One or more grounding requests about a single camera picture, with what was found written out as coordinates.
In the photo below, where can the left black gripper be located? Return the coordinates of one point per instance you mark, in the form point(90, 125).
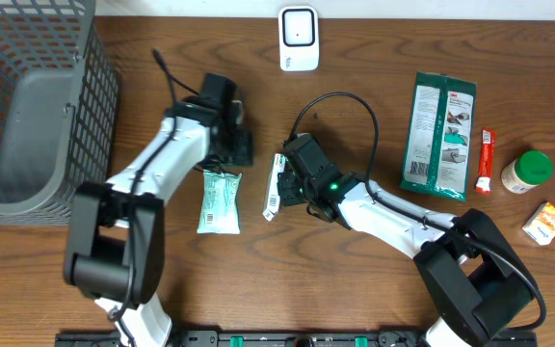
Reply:
point(248, 159)

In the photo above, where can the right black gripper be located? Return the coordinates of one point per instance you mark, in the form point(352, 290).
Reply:
point(287, 194)

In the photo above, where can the white green carton box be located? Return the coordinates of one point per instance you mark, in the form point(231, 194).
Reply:
point(272, 198)

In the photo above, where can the light teal wipes packet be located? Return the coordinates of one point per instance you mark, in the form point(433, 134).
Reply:
point(219, 211)

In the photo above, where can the green white package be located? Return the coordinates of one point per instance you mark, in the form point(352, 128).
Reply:
point(436, 160)

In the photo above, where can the orange red stick sachet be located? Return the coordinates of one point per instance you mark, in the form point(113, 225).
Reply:
point(482, 185)

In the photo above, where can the green lid jar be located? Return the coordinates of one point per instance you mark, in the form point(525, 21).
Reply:
point(528, 171)

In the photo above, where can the orange small box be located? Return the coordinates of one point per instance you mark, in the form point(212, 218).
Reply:
point(541, 226)

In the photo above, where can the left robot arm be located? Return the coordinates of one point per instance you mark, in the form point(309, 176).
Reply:
point(115, 247)

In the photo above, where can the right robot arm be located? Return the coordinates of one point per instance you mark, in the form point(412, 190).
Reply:
point(474, 277)

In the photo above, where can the white barcode scanner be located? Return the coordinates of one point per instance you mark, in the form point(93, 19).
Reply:
point(299, 44)

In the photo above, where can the grey plastic mesh basket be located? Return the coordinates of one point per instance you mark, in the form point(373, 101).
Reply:
point(59, 98)

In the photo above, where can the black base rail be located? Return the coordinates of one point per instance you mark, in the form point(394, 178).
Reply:
point(215, 339)

